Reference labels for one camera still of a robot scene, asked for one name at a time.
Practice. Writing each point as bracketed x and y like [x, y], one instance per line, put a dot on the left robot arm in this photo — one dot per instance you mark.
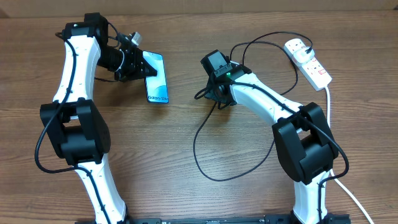
[77, 131]

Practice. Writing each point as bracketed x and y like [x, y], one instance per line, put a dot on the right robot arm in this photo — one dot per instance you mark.
[306, 148]

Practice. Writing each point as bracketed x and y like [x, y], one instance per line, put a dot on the white charger plug adapter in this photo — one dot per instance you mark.
[303, 55]

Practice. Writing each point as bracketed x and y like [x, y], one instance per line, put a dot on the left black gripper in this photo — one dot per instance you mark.
[134, 71]

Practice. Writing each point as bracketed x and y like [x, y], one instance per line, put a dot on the Samsung Galaxy smartphone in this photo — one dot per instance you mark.
[156, 86]

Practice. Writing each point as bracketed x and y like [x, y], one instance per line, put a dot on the brown cardboard backboard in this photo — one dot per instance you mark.
[74, 8]

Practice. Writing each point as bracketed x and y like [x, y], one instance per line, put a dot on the white power strip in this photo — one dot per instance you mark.
[313, 71]

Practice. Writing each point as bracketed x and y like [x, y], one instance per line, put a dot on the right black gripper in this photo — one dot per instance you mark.
[211, 94]

